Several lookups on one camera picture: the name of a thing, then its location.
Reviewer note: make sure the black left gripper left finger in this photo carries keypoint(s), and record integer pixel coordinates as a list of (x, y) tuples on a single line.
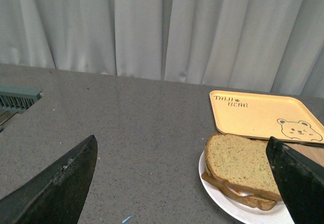
[(58, 193)]

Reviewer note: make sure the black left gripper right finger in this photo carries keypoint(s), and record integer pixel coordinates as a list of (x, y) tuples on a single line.
[(299, 180)]

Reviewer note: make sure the white plate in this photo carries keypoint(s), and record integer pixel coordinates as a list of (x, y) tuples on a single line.
[(277, 215)]

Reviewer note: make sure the bread slice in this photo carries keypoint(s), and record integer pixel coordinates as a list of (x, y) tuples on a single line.
[(241, 164), (250, 201)]

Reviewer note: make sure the bamboo cutting board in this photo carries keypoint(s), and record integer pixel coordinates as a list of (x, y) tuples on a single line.
[(315, 154)]

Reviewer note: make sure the fried egg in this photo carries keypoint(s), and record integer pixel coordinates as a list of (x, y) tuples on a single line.
[(237, 192)]

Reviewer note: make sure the yellow bear tray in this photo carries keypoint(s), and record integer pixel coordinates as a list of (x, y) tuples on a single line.
[(263, 116)]

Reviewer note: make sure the grey-green slotted fixture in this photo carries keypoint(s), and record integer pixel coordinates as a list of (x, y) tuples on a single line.
[(16, 100)]

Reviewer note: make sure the grey curtain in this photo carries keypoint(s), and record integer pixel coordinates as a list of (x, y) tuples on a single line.
[(263, 45)]

